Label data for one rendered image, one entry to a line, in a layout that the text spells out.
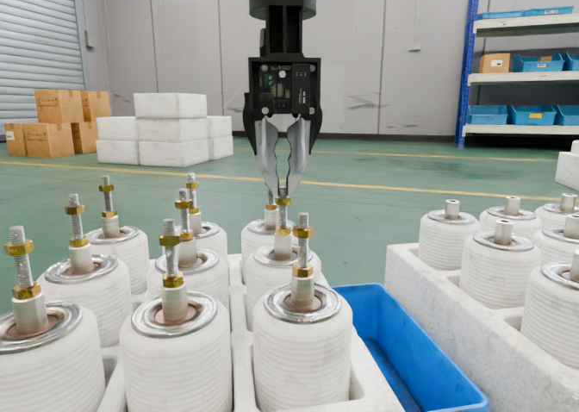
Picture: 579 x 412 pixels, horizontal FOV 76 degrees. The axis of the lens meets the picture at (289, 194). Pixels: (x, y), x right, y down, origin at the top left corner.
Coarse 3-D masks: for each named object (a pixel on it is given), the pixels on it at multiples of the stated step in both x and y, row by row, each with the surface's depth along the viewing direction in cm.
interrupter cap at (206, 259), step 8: (200, 248) 48; (160, 256) 46; (200, 256) 47; (208, 256) 46; (216, 256) 46; (160, 264) 44; (200, 264) 44; (208, 264) 44; (216, 264) 44; (160, 272) 42; (184, 272) 42; (192, 272) 42; (200, 272) 42
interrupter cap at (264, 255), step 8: (264, 248) 49; (272, 248) 49; (296, 248) 49; (256, 256) 46; (264, 256) 46; (272, 256) 47; (296, 256) 47; (312, 256) 46; (264, 264) 44; (272, 264) 44; (280, 264) 44; (288, 264) 44
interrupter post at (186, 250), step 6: (180, 240) 44; (186, 240) 44; (192, 240) 44; (180, 246) 44; (186, 246) 44; (192, 246) 44; (180, 252) 44; (186, 252) 44; (192, 252) 44; (180, 258) 44; (186, 258) 44; (192, 258) 44; (180, 264) 44; (186, 264) 44; (192, 264) 44
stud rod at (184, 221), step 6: (180, 192) 43; (186, 192) 43; (180, 198) 43; (186, 198) 43; (180, 210) 43; (186, 210) 43; (180, 216) 44; (186, 216) 44; (186, 222) 44; (186, 228) 44
